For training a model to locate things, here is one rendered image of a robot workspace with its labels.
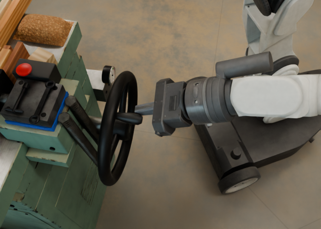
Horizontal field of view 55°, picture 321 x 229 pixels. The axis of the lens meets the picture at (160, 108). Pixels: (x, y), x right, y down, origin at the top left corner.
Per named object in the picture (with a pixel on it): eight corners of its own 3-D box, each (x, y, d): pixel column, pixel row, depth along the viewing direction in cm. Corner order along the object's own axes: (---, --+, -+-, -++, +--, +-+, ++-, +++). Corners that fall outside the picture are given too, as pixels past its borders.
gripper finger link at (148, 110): (133, 108, 67) (157, 104, 64) (141, 113, 69) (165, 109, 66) (132, 115, 66) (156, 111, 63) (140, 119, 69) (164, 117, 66)
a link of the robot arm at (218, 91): (227, 118, 64) (285, 111, 58) (208, 126, 55) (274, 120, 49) (219, 64, 64) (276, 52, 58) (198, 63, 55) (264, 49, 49)
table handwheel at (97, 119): (145, 96, 96) (126, 191, 88) (84, 86, 98) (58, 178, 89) (134, 51, 68) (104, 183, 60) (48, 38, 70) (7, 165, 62)
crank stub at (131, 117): (144, 116, 68) (142, 127, 67) (118, 112, 69) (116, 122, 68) (143, 112, 66) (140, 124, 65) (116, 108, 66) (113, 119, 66)
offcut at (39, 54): (58, 63, 77) (53, 53, 74) (47, 75, 75) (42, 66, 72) (43, 56, 78) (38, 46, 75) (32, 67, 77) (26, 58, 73)
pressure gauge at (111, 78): (112, 91, 108) (109, 77, 101) (101, 89, 108) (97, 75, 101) (116, 77, 111) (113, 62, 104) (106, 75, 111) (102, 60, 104)
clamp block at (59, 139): (68, 156, 68) (56, 139, 60) (10, 146, 69) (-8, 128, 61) (88, 100, 75) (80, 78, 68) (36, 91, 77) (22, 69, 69)
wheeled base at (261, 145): (281, 72, 185) (303, 32, 156) (333, 148, 160) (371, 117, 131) (181, 103, 174) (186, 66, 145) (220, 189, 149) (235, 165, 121)
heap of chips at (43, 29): (63, 46, 80) (58, 36, 77) (12, 39, 81) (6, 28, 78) (74, 22, 85) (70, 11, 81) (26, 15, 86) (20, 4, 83)
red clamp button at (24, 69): (28, 78, 61) (26, 75, 60) (14, 76, 61) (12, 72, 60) (35, 66, 62) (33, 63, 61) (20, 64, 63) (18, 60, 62)
